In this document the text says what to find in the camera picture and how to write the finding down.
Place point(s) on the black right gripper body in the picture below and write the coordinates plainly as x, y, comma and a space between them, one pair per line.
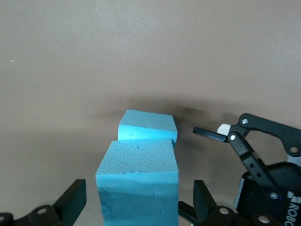
291, 183

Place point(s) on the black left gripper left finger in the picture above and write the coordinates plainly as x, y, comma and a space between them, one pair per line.
70, 200

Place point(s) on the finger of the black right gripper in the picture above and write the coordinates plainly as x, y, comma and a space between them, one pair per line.
185, 209
237, 141

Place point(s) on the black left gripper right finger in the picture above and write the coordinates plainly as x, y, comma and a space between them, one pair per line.
202, 202

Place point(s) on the light blue foam block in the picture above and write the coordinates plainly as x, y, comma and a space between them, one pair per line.
138, 183
148, 128

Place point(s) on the brown table cover sheet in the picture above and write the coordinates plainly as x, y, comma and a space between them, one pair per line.
150, 47

